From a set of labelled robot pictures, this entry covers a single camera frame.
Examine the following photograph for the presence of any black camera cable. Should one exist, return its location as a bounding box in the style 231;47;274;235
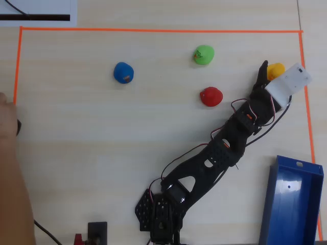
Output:
244;95;293;148

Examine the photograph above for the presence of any blue rubber duck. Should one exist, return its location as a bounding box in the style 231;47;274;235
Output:
113;62;135;84

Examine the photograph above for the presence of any red white black servo wire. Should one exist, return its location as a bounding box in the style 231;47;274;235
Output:
231;99;258;120

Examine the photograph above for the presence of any orange tape strip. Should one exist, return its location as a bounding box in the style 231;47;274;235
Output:
13;26;24;106
298;31;324;242
19;26;304;34

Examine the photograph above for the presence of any thick black cable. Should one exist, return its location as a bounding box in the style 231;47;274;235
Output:
34;219;63;245

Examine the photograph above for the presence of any long dark servo wire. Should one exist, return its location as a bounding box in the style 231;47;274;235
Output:
160;143;209;188

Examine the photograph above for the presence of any black square block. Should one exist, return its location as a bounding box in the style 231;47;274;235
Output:
87;221;108;245

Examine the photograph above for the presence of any white board with black slot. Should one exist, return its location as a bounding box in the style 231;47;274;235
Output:
0;0;78;27

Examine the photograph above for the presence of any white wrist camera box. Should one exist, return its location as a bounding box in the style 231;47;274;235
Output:
265;62;313;110

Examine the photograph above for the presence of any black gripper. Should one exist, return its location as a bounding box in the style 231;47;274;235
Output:
248;60;278;126

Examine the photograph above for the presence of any thin black cable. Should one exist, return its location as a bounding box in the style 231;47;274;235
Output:
4;0;30;17

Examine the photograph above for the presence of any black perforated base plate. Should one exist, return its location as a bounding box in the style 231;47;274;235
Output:
134;188;157;232

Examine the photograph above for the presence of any bare human hand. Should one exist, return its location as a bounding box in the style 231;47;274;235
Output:
0;91;18;140

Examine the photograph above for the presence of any red rubber duck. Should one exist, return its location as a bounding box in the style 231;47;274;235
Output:
199;86;223;107

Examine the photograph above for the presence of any yellow rubber duck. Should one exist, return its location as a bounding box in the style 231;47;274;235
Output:
267;63;286;82

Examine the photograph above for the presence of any blue plastic box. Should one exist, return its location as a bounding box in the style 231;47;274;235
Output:
258;155;324;245

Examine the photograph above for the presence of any green rubber duck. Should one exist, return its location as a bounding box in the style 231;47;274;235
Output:
192;45;215;65

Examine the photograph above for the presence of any bare human forearm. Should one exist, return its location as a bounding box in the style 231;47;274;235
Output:
0;135;35;245

